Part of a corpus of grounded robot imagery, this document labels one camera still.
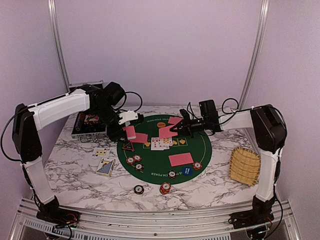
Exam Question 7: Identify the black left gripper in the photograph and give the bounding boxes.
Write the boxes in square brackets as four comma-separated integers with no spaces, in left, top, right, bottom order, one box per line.
[92,103,128,144]

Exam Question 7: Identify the triangular all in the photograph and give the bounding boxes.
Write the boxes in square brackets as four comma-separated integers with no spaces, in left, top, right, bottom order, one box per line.
[122,141,135,152]

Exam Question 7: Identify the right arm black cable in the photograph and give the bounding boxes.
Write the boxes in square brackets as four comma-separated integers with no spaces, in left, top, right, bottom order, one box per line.
[186,97,288,151]

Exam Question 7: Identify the aluminium frame post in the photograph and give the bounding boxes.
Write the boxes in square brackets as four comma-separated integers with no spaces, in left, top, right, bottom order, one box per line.
[239,0,270,110]
[47,0,70,90]

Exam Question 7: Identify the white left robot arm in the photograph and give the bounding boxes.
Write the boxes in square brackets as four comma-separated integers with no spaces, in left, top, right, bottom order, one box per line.
[12,82,126,223]

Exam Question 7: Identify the round green poker mat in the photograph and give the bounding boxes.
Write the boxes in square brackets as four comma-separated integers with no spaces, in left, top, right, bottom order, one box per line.
[117,114,212,185]

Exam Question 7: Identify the aluminium frame post left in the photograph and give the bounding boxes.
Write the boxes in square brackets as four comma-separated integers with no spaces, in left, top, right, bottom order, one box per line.
[47,0,70,90]

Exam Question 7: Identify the blue small blind button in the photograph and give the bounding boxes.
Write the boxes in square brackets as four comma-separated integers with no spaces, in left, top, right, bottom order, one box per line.
[181,167,193,176]

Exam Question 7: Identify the red chips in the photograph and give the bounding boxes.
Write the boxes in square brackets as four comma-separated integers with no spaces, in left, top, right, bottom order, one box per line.
[126,155,142,165]
[192,162,203,171]

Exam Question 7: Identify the black hundred chip stack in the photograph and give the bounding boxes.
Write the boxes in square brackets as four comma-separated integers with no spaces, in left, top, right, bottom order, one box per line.
[133,185,144,195]

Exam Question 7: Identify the face up hearts card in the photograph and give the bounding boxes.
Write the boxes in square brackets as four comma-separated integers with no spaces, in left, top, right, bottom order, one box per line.
[151,137,163,151]

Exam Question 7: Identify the red playing card deck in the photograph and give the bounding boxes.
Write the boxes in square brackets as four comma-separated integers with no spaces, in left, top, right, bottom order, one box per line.
[122,125,137,140]

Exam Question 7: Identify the aluminium poker case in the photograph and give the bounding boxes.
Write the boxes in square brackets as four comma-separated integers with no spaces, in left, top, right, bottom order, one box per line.
[68,79,107,143]

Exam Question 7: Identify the woven bamboo basket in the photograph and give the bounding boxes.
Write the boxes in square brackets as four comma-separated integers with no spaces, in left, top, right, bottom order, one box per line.
[229,147,261,187]

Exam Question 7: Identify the face down card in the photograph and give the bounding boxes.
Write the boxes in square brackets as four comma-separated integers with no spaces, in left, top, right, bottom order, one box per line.
[158,125,178,139]

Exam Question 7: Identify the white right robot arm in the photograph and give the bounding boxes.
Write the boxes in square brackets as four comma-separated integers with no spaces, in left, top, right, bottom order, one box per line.
[169,99,288,229]

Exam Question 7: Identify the orange big blind button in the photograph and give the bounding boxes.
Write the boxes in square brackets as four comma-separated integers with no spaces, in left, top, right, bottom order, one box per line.
[157,122,166,128]

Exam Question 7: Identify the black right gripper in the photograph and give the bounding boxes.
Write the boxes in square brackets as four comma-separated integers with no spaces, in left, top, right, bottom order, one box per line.
[169,114,208,139]

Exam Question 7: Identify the red five chip stack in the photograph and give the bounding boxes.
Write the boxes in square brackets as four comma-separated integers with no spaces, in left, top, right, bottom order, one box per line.
[159,182,171,195]

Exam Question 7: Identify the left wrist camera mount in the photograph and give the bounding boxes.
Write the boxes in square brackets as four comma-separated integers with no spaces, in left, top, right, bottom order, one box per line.
[118,110,144,125]

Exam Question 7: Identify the dealt card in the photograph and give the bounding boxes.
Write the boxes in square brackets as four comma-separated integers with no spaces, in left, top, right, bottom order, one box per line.
[168,116,183,125]
[130,133,148,144]
[168,152,194,167]

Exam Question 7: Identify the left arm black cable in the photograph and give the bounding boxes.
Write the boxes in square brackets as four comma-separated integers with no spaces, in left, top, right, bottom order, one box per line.
[0,90,144,163]

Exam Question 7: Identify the aluminium front rail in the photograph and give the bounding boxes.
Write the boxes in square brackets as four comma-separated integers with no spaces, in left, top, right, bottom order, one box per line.
[7,198,302,240]

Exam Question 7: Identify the aluminium frame post right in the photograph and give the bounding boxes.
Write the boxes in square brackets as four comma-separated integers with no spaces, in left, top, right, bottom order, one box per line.
[239,0,270,110]

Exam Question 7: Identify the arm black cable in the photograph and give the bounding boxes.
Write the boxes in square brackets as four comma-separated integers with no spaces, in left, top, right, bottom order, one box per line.
[186,97,288,151]
[0,90,144,163]

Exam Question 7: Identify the card deck box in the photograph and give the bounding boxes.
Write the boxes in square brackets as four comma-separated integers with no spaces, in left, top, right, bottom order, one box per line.
[95,157,116,177]

